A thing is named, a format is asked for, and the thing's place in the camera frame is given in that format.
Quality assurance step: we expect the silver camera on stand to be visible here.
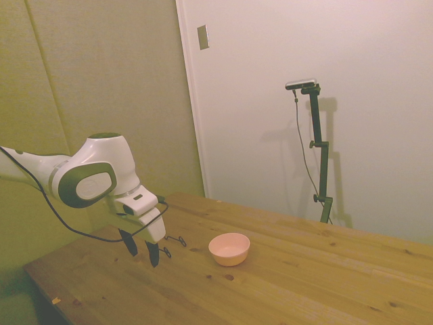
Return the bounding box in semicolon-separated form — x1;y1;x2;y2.
285;77;318;91

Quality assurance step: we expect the pink plastic bowl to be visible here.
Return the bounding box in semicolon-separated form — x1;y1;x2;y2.
208;232;251;267

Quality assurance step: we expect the white door frame trim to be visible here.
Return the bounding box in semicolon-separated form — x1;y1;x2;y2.
175;0;211;200

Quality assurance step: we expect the black jointed camera stand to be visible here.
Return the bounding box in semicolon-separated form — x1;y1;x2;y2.
300;84;334;224

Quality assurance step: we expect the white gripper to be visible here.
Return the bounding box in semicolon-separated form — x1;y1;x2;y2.
108;202;168;268

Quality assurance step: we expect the grey wall switch plate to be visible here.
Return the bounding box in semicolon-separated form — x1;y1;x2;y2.
197;24;212;51

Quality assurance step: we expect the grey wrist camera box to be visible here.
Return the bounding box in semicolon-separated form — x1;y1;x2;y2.
131;186;159;208

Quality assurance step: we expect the black wire bowl rack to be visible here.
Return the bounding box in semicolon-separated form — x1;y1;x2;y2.
161;235;187;259

